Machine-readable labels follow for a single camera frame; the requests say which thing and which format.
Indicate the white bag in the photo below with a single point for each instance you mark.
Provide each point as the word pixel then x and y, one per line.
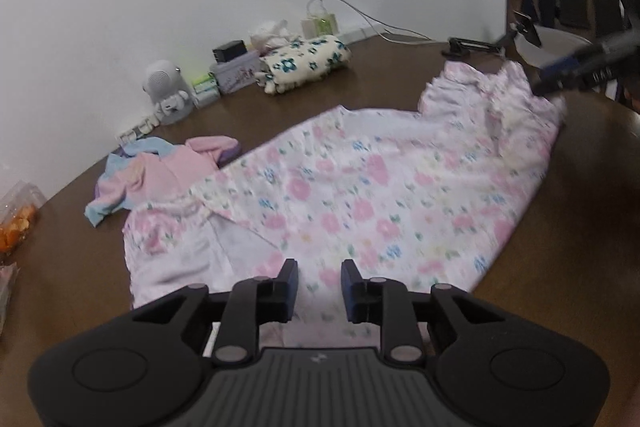
pixel 555 44

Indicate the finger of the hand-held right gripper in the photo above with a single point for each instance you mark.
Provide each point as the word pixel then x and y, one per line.
pixel 557 66
pixel 555 84

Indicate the small black box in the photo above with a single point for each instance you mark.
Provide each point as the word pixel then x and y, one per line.
pixel 229 52

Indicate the dark blue cloth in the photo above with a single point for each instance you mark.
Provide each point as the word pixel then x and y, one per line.
pixel 565 2

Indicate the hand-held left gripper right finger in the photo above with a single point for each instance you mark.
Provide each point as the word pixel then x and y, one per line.
pixel 348 299

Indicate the grey robot-shaped speaker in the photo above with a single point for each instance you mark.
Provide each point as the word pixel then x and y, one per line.
pixel 162 87

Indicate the row of small white boxes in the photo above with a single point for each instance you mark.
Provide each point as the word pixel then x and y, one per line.
pixel 137 129

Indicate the green and white small boxes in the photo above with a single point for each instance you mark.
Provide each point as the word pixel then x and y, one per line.
pixel 206 92

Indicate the pink floral dress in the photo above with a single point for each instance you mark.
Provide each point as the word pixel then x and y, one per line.
pixel 375 187

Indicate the pink and blue baby garment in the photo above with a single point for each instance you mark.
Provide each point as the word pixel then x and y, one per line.
pixel 160 177

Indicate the cream pouch with green flowers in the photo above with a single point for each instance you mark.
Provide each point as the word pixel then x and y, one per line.
pixel 305 59

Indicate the white tissue pack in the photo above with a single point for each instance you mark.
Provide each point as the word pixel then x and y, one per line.
pixel 270 34

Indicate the clear container of orange snacks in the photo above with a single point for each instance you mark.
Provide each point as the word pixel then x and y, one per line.
pixel 15 222

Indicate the grey tin box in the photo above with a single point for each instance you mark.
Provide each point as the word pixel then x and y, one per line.
pixel 235 74

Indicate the clear plastic bag of packets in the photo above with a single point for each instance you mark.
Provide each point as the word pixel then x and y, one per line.
pixel 6 292

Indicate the white charger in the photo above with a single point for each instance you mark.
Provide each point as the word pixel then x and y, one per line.
pixel 327 24

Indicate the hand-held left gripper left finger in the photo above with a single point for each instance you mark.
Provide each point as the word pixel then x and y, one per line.
pixel 291 292

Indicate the wooden chair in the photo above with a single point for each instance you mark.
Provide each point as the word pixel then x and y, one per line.
pixel 512 7

